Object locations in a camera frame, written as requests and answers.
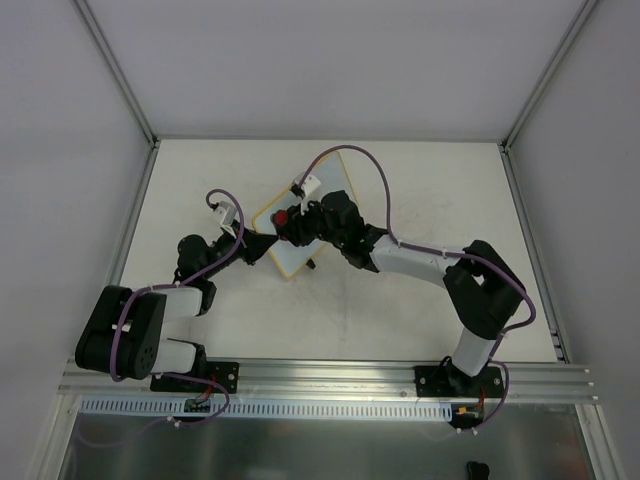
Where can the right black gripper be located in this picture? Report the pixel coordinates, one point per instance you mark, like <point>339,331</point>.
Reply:
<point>304,227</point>

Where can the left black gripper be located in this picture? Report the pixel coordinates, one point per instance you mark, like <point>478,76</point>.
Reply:
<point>245,240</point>

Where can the red whiteboard eraser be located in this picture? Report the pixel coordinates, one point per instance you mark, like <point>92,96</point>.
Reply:
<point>280,218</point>

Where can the yellow framed whiteboard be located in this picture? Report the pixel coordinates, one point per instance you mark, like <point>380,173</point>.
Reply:
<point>332,174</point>

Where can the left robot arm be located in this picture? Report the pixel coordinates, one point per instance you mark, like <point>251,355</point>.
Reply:
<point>123,336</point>

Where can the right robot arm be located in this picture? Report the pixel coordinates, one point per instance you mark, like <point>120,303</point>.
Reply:
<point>485,293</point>

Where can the black object on floor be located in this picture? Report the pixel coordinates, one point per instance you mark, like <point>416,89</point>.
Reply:
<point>478,471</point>

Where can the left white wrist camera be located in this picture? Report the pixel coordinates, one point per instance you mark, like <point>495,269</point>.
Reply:
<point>225,215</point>

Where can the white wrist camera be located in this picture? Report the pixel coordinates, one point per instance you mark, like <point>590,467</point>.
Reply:
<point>225,215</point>
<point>306,187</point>

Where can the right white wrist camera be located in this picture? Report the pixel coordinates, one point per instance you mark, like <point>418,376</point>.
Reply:
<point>306,187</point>

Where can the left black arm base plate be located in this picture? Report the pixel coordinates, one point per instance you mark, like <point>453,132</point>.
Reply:
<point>217,375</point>

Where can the left aluminium frame post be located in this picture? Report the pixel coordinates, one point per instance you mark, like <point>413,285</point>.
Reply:
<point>98,37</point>

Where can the aluminium frame post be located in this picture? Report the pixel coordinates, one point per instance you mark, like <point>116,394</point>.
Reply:
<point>553,65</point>
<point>98,37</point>

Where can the slotted white cable duct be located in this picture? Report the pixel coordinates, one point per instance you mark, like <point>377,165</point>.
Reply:
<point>412,410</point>

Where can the aluminium mounting rail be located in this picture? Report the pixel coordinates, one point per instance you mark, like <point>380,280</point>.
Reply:
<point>360,381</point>

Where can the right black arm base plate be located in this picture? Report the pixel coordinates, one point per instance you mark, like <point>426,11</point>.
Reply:
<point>446,381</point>

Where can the right aluminium frame post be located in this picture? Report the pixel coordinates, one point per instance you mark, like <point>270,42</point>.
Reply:
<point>553,65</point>

